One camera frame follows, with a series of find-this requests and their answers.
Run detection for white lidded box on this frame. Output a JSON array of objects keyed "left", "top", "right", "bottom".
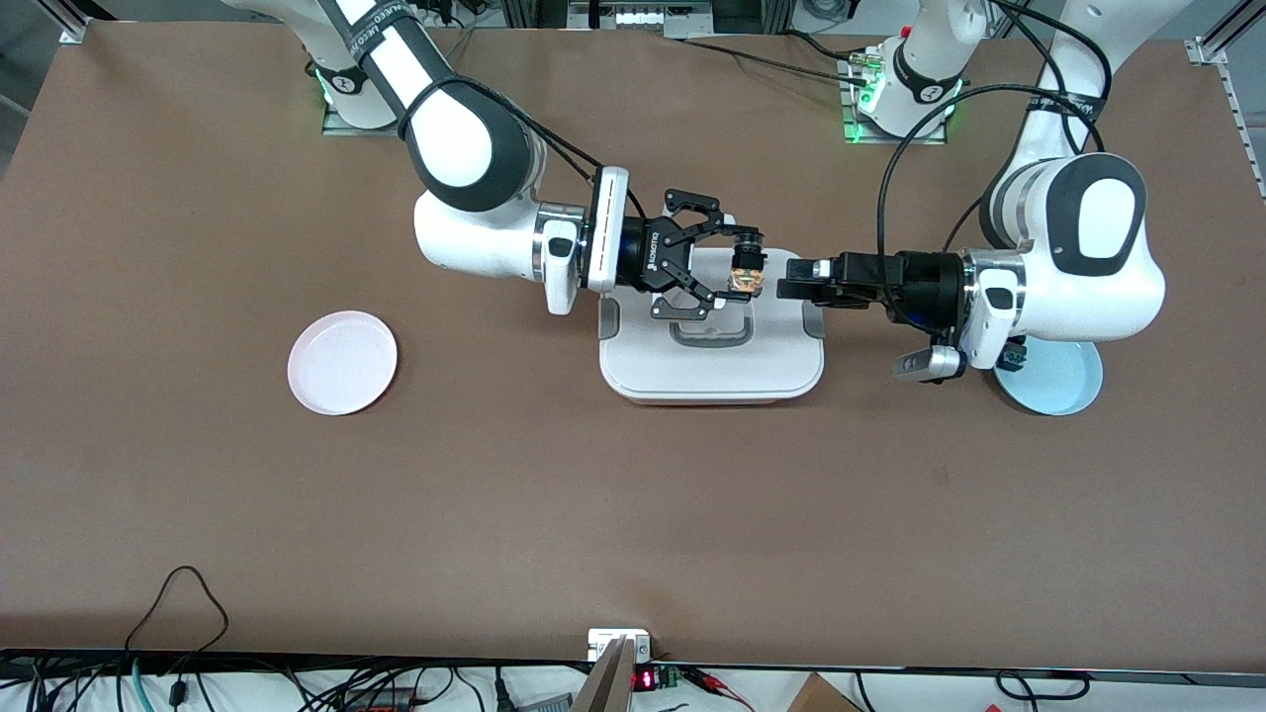
[{"left": 598, "top": 247, "right": 826, "bottom": 406}]

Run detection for brown cardboard piece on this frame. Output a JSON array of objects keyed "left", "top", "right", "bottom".
[{"left": 786, "top": 672, "right": 863, "bottom": 712}]

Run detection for aluminium frame with connectors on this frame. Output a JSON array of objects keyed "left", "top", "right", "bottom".
[{"left": 569, "top": 0, "right": 713, "bottom": 39}]

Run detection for black looped cable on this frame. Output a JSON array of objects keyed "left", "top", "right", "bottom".
[{"left": 124, "top": 566, "right": 230, "bottom": 683}]

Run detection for grey slanted bar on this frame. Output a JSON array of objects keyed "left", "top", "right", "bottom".
[{"left": 572, "top": 638, "right": 636, "bottom": 712}]

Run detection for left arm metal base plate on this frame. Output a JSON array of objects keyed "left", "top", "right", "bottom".
[{"left": 841, "top": 54, "right": 949, "bottom": 146}]

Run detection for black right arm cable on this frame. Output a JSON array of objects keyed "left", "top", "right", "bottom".
[{"left": 401, "top": 74, "right": 644, "bottom": 221}]

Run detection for orange push-button switch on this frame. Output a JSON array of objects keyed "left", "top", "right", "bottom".
[{"left": 730, "top": 235, "right": 769, "bottom": 301}]

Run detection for red probe leads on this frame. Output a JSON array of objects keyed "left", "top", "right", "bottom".
[{"left": 682, "top": 667, "right": 755, "bottom": 711}]

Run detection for pink round plate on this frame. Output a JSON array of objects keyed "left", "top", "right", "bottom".
[{"left": 287, "top": 311, "right": 399, "bottom": 416}]

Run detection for small white device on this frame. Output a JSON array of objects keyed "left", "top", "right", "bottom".
[{"left": 588, "top": 629, "right": 652, "bottom": 662}]

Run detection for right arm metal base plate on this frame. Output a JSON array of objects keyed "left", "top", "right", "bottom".
[{"left": 321, "top": 69, "right": 416, "bottom": 136}]

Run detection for aluminium profile rail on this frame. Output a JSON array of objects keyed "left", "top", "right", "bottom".
[
  {"left": 1187, "top": 0, "right": 1266, "bottom": 199},
  {"left": 40, "top": 0, "right": 90, "bottom": 45}
]

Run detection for light blue round plate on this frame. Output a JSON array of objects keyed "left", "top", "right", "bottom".
[{"left": 992, "top": 336, "right": 1105, "bottom": 416}]

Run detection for black power strip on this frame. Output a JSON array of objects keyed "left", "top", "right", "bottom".
[{"left": 336, "top": 690, "right": 421, "bottom": 712}]

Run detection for thin black table cable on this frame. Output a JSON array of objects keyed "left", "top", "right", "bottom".
[{"left": 673, "top": 35, "right": 871, "bottom": 85}]

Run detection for black cable loop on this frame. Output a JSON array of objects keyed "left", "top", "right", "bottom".
[{"left": 994, "top": 670, "right": 1091, "bottom": 701}]

